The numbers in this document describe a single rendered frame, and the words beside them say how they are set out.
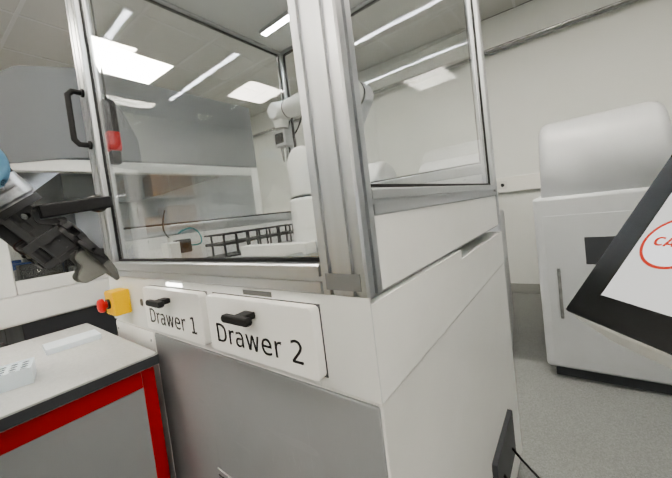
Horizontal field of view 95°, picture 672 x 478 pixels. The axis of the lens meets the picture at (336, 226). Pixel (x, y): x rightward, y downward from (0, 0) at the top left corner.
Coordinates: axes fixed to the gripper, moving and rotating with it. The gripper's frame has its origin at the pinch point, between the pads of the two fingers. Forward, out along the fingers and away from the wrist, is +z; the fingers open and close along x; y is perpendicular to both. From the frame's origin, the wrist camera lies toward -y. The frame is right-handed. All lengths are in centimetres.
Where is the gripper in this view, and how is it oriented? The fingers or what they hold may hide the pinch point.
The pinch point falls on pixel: (116, 272)
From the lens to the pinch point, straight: 80.3
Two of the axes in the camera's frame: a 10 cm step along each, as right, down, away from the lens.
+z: 4.4, 7.5, 4.9
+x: 7.9, -0.7, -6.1
